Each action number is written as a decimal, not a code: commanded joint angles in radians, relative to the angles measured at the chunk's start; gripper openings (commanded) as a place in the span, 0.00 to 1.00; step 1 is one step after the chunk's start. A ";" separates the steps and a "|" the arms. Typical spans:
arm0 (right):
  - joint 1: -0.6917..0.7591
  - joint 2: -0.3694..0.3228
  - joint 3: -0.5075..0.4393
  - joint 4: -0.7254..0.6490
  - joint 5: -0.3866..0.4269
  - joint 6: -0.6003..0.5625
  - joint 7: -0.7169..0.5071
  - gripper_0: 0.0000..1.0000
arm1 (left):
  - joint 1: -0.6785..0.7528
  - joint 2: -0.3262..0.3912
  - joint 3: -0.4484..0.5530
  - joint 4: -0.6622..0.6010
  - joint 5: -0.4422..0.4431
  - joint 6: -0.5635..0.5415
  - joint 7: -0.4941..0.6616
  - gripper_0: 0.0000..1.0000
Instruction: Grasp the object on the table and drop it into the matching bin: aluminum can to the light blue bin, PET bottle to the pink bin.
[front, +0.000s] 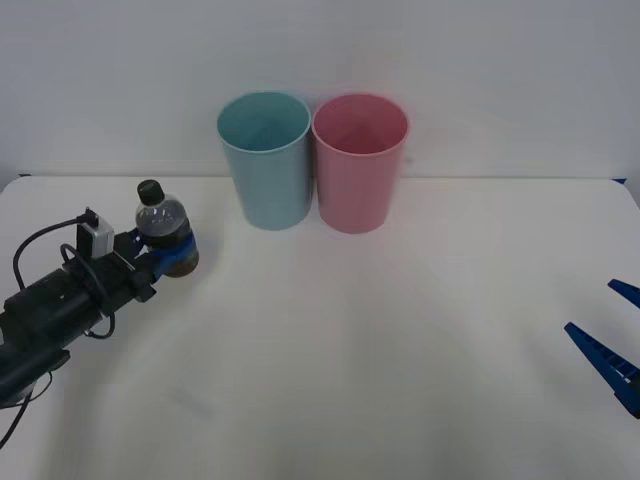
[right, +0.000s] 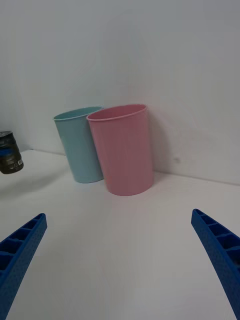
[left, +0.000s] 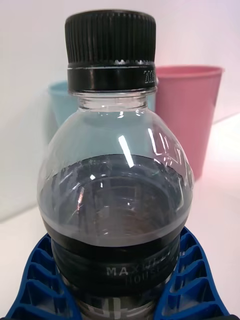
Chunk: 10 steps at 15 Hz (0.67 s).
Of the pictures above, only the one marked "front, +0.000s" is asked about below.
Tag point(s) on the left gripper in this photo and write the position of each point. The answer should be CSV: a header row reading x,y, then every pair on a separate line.
x,y
112,282

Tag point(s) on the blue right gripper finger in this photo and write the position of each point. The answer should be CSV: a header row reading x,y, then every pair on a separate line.
x,y
627,291
607,362

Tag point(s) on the dark plastic bottle black cap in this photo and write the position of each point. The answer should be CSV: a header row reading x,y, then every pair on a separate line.
x,y
161,222

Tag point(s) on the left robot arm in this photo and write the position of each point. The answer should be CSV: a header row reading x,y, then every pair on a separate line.
x,y
42,310

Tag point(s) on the pale blue plastic bin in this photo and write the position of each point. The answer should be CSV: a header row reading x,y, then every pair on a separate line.
x,y
275,195

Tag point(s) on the pink plastic bin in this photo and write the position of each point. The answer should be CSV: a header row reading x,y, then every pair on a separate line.
x,y
355,195

